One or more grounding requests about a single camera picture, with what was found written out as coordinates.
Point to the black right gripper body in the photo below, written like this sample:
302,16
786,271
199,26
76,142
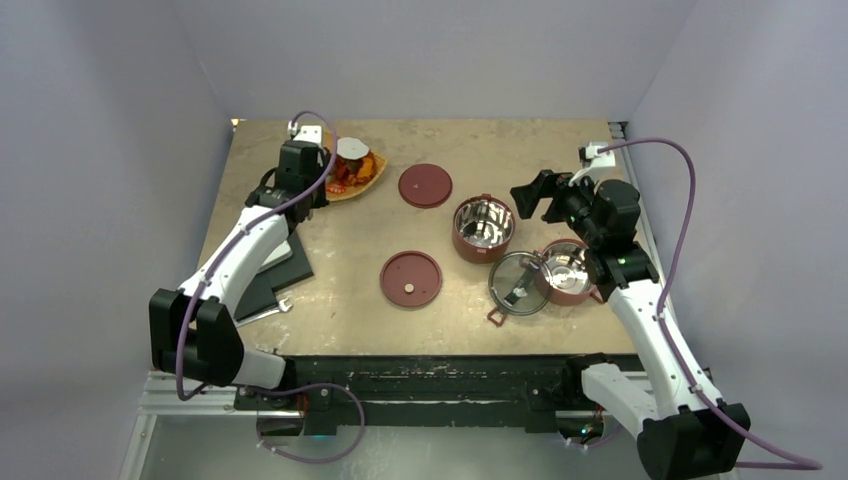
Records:
570,204

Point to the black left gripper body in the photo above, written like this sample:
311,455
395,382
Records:
318,197

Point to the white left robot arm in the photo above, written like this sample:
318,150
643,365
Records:
192,329

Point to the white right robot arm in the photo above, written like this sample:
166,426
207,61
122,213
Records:
683,427

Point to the dark red steel lunch pot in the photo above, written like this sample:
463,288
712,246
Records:
482,229

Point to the white small device box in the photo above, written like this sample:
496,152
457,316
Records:
279,254

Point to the woven bamboo basket tray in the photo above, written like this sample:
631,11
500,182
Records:
356,168

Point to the white round rice cracker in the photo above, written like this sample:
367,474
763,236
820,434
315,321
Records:
351,148

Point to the orange fried cutlet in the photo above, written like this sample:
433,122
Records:
366,171

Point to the glass lid with red clasp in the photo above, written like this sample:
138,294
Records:
519,284

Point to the dark red round lid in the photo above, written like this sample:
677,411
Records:
425,185

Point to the steel wrench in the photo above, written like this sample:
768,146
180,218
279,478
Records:
282,307

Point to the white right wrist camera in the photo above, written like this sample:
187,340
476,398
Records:
597,162

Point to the black network switch box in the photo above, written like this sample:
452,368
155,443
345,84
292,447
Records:
261,292

